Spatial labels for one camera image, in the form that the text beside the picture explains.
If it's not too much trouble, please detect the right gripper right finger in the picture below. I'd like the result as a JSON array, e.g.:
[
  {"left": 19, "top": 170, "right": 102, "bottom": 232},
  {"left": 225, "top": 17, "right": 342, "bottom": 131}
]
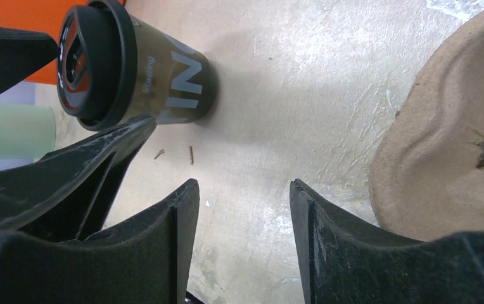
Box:
[{"left": 290, "top": 179, "right": 484, "bottom": 303}]

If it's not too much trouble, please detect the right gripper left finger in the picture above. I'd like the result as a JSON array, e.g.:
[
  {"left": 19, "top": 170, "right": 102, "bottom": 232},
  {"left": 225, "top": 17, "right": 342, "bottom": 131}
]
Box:
[{"left": 0, "top": 179, "right": 200, "bottom": 303}]

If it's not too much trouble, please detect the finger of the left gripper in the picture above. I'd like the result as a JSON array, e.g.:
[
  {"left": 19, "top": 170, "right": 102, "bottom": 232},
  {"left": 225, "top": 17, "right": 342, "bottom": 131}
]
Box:
[
  {"left": 0, "top": 27, "right": 59, "bottom": 94},
  {"left": 0, "top": 115, "right": 156, "bottom": 242}
]

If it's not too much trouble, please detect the orange paper bag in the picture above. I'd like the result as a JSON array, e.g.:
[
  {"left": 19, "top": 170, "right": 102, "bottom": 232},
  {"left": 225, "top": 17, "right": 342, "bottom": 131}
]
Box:
[{"left": 0, "top": 1, "right": 123, "bottom": 92}]

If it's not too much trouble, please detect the black cup lid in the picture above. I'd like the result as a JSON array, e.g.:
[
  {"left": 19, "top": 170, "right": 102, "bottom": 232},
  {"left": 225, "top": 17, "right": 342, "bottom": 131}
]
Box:
[{"left": 56, "top": 1, "right": 137, "bottom": 131}]

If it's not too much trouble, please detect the green straw holder cup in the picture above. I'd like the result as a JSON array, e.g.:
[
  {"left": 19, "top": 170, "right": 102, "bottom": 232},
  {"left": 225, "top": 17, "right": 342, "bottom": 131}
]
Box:
[{"left": 0, "top": 103, "right": 56, "bottom": 159}]

